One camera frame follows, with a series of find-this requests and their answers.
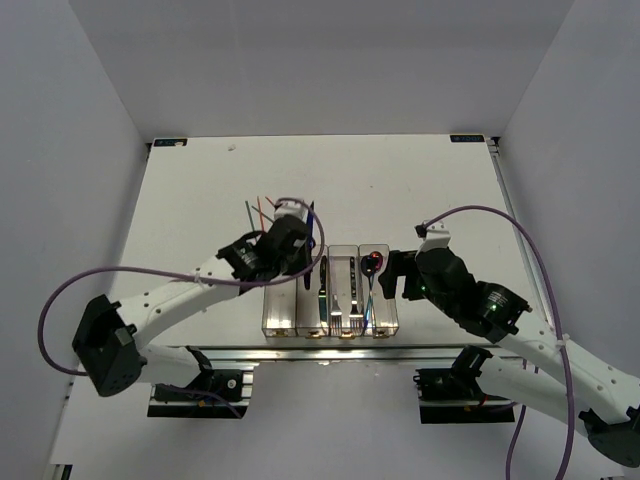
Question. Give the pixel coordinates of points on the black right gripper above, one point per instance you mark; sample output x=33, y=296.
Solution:
x=399, y=264

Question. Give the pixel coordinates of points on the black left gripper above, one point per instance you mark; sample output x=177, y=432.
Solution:
x=304, y=250

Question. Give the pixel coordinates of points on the dark blue table knife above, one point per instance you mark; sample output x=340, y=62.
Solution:
x=310, y=240

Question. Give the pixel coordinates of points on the black spoon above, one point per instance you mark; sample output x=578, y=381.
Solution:
x=370, y=267

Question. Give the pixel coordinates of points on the teal chopstick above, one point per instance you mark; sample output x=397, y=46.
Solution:
x=249, y=210
x=264, y=216

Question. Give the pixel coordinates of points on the black table knife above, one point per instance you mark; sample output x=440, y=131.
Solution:
x=322, y=292

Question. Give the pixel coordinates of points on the dark patterned handle fork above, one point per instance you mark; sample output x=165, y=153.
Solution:
x=355, y=314

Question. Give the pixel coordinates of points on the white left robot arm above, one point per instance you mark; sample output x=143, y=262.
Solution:
x=114, y=340

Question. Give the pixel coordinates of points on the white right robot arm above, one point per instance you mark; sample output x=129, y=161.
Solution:
x=584, y=388

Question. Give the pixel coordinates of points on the blue label sticker right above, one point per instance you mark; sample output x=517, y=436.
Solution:
x=467, y=138

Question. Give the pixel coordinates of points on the blue label sticker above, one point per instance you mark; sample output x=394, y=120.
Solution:
x=467, y=138
x=169, y=142

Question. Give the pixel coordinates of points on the blue label sticker left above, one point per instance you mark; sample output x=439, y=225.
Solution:
x=169, y=142

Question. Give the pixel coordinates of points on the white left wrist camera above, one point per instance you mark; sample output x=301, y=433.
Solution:
x=291, y=208

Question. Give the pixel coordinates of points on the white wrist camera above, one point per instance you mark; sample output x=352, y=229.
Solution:
x=291, y=208
x=434, y=236

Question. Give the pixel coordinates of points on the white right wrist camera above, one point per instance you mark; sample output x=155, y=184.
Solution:
x=434, y=236

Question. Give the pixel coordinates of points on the aluminium table edge rail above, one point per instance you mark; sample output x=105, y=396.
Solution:
x=340, y=353

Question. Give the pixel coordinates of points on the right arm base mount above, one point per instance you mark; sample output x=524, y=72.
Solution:
x=452, y=396

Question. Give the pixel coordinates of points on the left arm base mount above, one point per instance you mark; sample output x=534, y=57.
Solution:
x=213, y=392

